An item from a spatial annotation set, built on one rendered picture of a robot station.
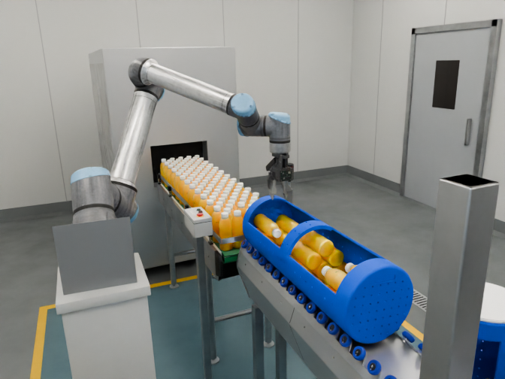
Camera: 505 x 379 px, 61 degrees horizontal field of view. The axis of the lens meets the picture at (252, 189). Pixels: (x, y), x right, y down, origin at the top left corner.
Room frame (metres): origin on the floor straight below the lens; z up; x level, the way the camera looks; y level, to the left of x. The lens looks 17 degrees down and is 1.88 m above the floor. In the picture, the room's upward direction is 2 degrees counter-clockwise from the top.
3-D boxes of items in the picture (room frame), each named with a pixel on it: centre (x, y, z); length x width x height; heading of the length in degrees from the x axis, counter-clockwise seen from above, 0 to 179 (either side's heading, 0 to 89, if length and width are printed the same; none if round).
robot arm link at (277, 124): (1.83, -0.12, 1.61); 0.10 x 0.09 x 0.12; 76
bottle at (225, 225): (2.17, 0.15, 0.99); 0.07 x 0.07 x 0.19
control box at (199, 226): (2.20, 0.30, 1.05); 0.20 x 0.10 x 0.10; 23
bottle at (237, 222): (2.20, 0.08, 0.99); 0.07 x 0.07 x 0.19
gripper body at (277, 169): (1.82, -0.13, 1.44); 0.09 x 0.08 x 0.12; 23
